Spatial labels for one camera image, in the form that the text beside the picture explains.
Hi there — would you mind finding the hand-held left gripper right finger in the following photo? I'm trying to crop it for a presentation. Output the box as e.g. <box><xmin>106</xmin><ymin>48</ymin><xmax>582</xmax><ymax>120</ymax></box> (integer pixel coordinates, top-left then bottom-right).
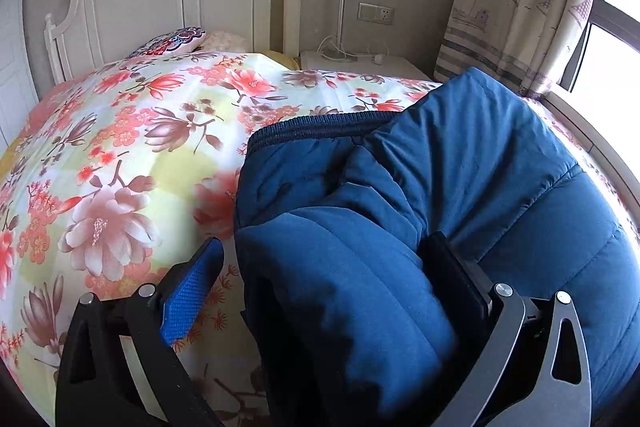
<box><xmin>419</xmin><ymin>232</ymin><xmax>593</xmax><ymax>427</ymax></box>

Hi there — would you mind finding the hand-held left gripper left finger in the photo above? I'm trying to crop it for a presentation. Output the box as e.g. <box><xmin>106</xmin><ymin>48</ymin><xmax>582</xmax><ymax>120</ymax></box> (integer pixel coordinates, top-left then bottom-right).
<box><xmin>55</xmin><ymin>238</ymin><xmax>225</xmax><ymax>427</ymax></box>

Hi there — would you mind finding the blue padded hooded jacket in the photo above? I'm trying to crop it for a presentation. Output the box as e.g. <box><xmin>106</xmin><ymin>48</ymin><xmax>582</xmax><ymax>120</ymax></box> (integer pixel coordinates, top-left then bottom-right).
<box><xmin>233</xmin><ymin>67</ymin><xmax>640</xmax><ymax>427</ymax></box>

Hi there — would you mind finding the floral quilt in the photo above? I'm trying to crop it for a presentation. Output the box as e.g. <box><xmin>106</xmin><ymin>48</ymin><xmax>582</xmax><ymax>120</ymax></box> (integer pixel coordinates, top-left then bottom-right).
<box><xmin>0</xmin><ymin>51</ymin><xmax>640</xmax><ymax>427</ymax></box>

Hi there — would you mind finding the white nightstand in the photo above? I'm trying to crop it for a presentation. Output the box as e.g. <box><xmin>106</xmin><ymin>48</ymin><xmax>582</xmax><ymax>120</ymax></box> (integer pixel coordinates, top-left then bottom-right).
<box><xmin>299</xmin><ymin>50</ymin><xmax>434</xmax><ymax>82</ymax></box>

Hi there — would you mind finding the yellow pillow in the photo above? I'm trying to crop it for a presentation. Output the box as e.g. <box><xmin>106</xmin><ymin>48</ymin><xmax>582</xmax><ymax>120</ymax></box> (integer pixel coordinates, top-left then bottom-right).
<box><xmin>264</xmin><ymin>51</ymin><xmax>302</xmax><ymax>70</ymax></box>

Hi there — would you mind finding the patterned decorative pillow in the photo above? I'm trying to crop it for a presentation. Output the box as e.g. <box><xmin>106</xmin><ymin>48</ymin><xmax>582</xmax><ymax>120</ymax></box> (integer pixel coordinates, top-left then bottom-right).
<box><xmin>125</xmin><ymin>27</ymin><xmax>207</xmax><ymax>58</ymax></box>

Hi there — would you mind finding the cream pillow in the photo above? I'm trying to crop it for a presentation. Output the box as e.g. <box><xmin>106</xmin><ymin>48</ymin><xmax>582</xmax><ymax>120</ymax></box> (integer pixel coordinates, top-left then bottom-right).
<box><xmin>200</xmin><ymin>31</ymin><xmax>249</xmax><ymax>54</ymax></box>

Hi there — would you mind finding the white wardrobe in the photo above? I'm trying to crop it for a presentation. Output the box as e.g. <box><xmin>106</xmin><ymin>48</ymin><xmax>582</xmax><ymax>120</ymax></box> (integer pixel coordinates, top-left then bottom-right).
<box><xmin>0</xmin><ymin>0</ymin><xmax>40</xmax><ymax>152</ymax></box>

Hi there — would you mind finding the window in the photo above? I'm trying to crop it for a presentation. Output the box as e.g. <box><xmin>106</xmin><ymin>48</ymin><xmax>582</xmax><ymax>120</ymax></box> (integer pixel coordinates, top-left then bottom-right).
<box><xmin>556</xmin><ymin>0</ymin><xmax>640</xmax><ymax>128</ymax></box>

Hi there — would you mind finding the printed curtain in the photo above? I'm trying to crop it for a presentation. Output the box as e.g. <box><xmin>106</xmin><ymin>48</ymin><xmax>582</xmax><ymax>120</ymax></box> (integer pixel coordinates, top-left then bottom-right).
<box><xmin>433</xmin><ymin>0</ymin><xmax>607</xmax><ymax>100</ymax></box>

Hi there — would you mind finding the white slim desk lamp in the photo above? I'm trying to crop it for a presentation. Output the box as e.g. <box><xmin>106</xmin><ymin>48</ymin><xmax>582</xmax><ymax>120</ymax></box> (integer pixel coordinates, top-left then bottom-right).
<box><xmin>324</xmin><ymin>0</ymin><xmax>359</xmax><ymax>62</ymax></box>

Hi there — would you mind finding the white cable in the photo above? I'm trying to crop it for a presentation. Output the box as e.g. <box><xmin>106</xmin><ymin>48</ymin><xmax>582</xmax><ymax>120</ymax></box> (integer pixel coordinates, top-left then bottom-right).
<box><xmin>317</xmin><ymin>36</ymin><xmax>387</xmax><ymax>64</ymax></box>

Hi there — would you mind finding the wall power socket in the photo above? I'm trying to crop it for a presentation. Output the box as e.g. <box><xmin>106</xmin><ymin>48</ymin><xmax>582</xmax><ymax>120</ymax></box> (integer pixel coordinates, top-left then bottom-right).
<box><xmin>357</xmin><ymin>3</ymin><xmax>396</xmax><ymax>24</ymax></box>

